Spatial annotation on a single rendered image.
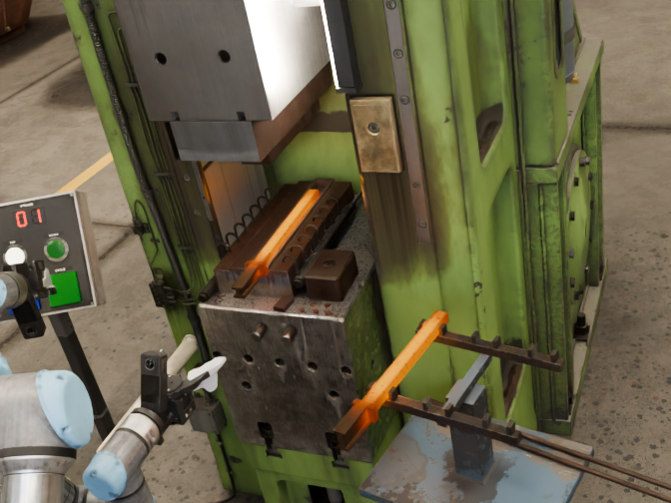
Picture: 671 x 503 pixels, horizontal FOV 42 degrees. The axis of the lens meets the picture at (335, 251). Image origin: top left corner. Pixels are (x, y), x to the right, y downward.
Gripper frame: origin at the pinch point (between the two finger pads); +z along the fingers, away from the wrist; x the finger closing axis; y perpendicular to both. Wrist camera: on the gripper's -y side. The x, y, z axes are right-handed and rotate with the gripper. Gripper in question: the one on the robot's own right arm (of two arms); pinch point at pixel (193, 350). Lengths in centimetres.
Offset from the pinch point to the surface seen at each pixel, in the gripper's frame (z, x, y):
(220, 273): 30.7, -10.9, 3.0
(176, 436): 64, -73, 100
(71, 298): 13.9, -41.9, 1.1
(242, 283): 21.9, 0.6, -1.3
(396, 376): 5.7, 41.3, 5.8
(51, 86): 383, -376, 100
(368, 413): -4.4, 38.9, 6.5
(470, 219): 45, 47, -6
